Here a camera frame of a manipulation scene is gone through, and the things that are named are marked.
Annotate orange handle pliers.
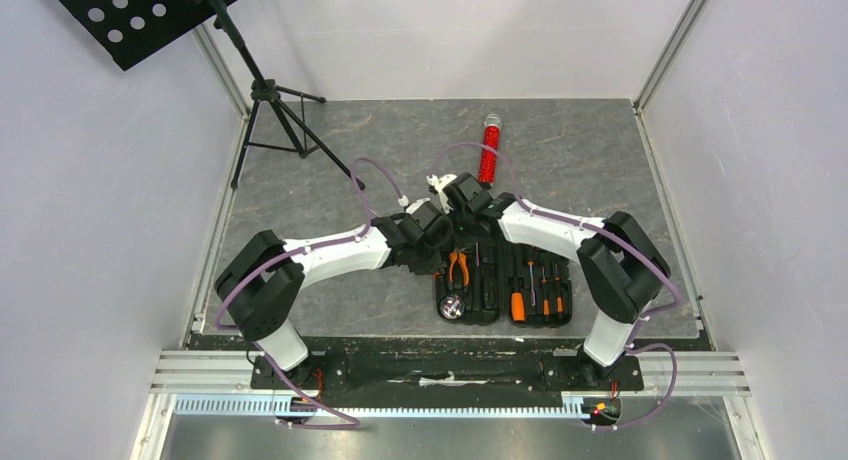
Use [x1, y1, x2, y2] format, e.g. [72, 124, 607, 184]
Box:
[447, 249, 471, 289]

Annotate black plastic tool case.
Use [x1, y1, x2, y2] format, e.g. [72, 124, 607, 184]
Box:
[433, 240, 573, 329]

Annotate steel claw hammer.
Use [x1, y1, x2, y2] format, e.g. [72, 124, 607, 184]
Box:
[472, 242, 485, 313]

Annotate large orange handle screwdriver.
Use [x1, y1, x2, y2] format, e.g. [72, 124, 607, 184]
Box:
[511, 257, 526, 323]

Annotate thin orange black screwdriver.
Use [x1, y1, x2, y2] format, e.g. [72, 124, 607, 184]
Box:
[540, 265, 552, 322]

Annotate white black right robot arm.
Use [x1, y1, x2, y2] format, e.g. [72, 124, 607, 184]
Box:
[427, 173, 675, 388]

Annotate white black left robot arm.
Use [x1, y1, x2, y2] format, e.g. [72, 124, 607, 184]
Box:
[214, 199, 453, 388]

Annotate black music stand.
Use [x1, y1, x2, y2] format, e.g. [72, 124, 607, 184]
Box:
[38, 0, 367, 192]

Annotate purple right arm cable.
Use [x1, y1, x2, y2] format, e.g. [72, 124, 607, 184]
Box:
[429, 142, 684, 433]

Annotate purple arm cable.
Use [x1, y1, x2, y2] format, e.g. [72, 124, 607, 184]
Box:
[213, 157, 411, 432]
[429, 142, 684, 433]

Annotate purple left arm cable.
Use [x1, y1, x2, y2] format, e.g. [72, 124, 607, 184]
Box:
[213, 157, 411, 432]

